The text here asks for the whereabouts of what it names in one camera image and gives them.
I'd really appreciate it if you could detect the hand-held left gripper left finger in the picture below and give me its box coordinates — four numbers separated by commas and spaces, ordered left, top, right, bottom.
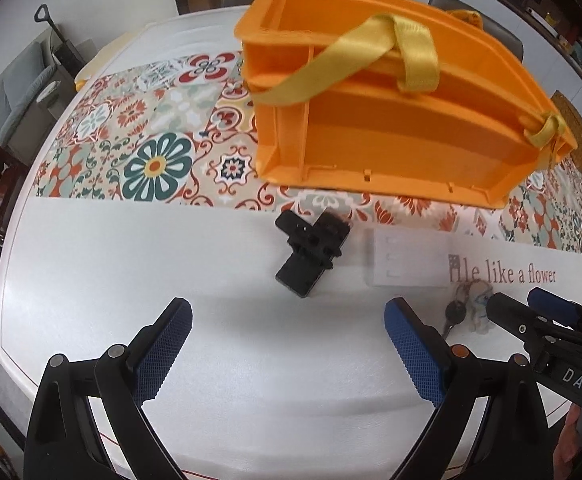
23, 297, 194, 480

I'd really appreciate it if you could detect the black phone mount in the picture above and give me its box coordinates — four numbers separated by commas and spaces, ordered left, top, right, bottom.
275, 208, 352, 299

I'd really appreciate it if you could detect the black key with astronaut keychain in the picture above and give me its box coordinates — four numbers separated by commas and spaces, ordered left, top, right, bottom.
441, 280, 494, 338

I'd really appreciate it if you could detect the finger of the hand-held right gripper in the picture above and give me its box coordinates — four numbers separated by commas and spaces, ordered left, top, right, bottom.
488, 292, 559, 372
528, 287, 582, 351

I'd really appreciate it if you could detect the orange plastic crate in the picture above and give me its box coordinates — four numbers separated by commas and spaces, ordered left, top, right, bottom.
234, 0, 578, 208

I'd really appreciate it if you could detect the floral patterned table runner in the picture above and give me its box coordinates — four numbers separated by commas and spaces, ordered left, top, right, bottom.
35, 50, 582, 258

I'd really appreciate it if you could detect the grey sofa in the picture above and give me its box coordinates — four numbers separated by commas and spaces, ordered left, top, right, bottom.
0, 40, 56, 136

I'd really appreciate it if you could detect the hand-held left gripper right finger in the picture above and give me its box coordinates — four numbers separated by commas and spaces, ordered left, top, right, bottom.
383, 297, 559, 480

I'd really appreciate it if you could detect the black shovel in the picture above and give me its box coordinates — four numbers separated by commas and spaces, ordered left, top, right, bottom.
35, 4, 94, 73

